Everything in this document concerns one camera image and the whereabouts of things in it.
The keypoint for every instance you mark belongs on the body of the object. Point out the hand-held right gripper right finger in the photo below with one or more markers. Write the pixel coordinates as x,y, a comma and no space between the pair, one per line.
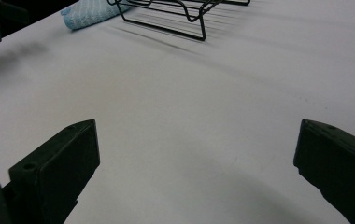
340,165

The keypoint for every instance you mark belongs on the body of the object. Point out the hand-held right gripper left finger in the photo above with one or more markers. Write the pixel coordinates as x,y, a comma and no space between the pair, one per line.
60,165

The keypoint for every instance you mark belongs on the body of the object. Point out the light blue striped cloth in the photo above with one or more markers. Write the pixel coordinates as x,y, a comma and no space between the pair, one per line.
88,14

